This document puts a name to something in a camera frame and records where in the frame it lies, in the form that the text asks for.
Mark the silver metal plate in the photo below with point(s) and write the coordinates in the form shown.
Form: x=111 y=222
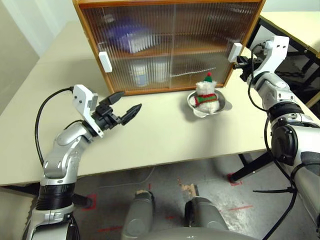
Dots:
x=200 y=113

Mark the black table leg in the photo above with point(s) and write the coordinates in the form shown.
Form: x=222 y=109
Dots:
x=82 y=200
x=250 y=167

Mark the brown wooden cabinet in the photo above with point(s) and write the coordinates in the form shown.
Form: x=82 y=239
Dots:
x=91 y=40

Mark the white plastic bottle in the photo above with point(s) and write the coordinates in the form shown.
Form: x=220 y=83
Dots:
x=139 y=75
x=157 y=72

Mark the grey robot left leg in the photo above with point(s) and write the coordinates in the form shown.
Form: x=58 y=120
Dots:
x=137 y=215

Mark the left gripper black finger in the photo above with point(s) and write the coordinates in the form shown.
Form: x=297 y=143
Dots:
x=131 y=113
x=112 y=98

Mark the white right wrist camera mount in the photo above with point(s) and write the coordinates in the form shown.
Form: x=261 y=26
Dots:
x=278 y=47

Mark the cream table with black frame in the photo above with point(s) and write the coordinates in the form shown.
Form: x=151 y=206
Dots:
x=307 y=30

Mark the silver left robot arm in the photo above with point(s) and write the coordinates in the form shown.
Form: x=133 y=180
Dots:
x=62 y=140

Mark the grey robot torso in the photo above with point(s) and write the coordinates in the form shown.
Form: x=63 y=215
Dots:
x=200 y=235

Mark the purple tissue box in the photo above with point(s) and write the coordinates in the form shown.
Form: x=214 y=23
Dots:
x=120 y=32

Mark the red floor tape square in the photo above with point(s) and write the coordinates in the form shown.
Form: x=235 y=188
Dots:
x=236 y=183
x=93 y=200

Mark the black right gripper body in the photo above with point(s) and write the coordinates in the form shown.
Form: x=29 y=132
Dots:
x=246 y=73

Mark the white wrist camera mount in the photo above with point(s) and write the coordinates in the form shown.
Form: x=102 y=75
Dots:
x=82 y=97
x=278 y=47

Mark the white plush snowman toy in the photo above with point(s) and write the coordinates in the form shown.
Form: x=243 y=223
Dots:
x=206 y=90

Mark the ribbed glass sliding door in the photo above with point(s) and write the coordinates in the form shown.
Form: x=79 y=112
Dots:
x=212 y=30
x=150 y=25

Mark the grey robot leg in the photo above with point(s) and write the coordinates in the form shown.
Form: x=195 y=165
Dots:
x=207 y=215
x=137 y=215

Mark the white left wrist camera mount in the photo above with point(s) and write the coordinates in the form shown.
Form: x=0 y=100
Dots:
x=82 y=97

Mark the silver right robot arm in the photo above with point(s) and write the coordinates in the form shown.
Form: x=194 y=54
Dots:
x=282 y=97

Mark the grey robot right leg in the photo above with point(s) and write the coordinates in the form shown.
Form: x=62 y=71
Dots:
x=207 y=215

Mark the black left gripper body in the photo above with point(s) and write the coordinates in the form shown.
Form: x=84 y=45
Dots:
x=106 y=117

